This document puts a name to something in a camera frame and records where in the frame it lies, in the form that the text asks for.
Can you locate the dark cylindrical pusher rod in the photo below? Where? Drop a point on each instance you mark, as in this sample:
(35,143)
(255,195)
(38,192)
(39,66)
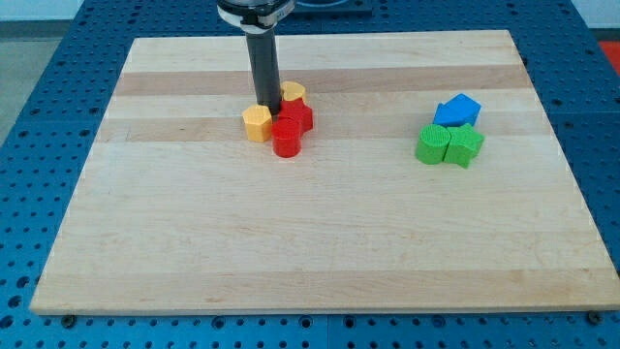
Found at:
(265,71)

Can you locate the yellow hexagon block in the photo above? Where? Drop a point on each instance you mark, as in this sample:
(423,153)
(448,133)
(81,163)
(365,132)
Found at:
(258,122)

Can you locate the yellow block behind star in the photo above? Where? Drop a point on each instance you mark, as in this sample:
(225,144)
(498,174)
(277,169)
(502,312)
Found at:
(292,90)

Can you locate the red star block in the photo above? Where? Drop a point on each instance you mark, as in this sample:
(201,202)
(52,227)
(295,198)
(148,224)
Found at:
(298,111)

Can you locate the red circle block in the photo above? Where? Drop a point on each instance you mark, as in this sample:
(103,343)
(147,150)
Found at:
(286,138)

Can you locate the green circle block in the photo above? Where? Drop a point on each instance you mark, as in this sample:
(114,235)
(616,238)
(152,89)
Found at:
(433,142)

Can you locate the green star block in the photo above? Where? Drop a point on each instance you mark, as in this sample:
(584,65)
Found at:
(464,145)

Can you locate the wooden board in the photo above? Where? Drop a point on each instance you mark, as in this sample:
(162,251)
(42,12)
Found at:
(176,213)

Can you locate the blue pentagon block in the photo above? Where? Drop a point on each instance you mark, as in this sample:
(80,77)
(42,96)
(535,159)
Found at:
(458,111)

